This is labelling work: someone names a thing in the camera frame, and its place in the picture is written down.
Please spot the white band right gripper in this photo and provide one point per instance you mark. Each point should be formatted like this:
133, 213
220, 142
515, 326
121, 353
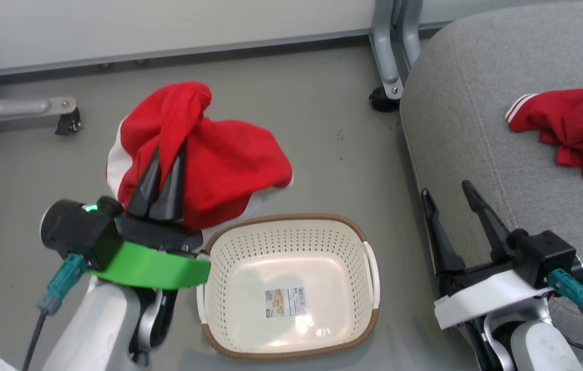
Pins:
487, 296

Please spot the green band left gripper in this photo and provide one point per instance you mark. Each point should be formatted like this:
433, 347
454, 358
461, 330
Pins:
152, 268

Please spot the red garment with white lining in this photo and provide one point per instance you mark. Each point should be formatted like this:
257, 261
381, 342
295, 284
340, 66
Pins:
229, 159

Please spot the red garment with striped cuff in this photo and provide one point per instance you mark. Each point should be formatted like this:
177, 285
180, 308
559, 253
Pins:
569, 118

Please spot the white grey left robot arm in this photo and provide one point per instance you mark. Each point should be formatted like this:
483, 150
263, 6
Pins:
101, 324

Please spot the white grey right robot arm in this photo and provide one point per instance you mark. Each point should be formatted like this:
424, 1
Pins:
538, 345

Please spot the grey fabric sofa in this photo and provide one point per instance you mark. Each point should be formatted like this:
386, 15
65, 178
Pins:
477, 103

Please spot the cream perforated laundry basket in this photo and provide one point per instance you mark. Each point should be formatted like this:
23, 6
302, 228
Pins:
229, 268

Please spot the black caster wheel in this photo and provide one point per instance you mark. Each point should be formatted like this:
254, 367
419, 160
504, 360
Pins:
381, 100
69, 122

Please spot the paper label sticker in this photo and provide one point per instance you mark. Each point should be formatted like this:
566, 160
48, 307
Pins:
285, 302

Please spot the grey curved partition leg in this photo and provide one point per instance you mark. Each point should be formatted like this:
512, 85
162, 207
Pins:
385, 51
410, 31

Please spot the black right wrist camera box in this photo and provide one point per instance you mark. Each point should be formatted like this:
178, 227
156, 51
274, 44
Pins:
546, 257

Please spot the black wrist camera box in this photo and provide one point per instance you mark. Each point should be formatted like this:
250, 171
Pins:
80, 232
546, 257

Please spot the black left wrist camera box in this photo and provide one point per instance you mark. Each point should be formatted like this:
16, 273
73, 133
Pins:
80, 232

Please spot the grey partition bottom rail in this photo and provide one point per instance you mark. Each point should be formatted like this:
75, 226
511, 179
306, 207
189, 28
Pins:
168, 51

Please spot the grey partition leg with bracket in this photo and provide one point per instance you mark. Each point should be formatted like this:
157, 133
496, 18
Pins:
13, 106

